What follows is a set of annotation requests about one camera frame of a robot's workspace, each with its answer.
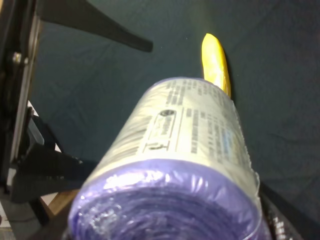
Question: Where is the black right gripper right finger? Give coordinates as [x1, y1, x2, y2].
[37, 0, 153, 53]

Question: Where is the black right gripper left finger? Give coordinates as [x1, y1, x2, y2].
[9, 143, 97, 225]

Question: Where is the purple bag roll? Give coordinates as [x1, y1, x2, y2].
[68, 77, 272, 240]

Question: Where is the black tablecloth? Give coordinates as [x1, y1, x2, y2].
[31, 0, 320, 240]

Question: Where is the yellow banana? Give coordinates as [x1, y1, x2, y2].
[201, 33, 231, 97]

